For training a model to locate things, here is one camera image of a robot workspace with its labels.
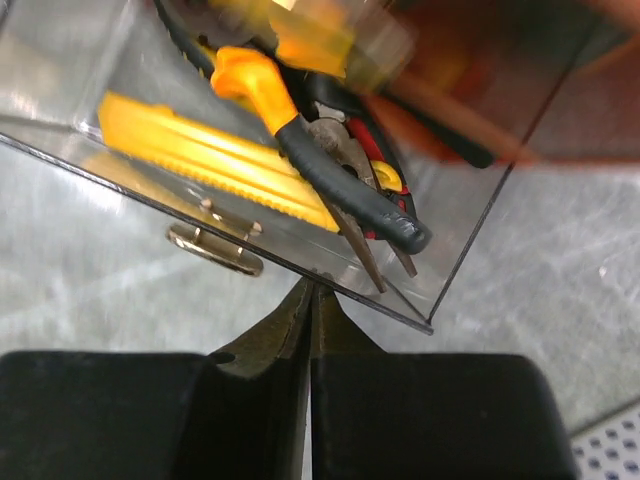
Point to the orange drawer box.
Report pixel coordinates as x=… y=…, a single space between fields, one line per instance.
x=575 y=75

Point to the red black utility knife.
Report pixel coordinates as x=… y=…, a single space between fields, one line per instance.
x=384 y=161

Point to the clear bottom drawer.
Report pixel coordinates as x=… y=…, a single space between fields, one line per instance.
x=59 y=59

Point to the yellow black long-nose pliers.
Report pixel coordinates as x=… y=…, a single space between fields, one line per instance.
x=317 y=145

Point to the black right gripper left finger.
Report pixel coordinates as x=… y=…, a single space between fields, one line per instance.
x=236 y=413

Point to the white perforated basket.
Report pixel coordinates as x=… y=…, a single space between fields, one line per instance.
x=609 y=449

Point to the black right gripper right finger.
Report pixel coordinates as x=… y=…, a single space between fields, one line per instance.
x=380 y=415

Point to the yellow utility knife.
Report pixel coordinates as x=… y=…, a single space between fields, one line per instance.
x=157 y=135

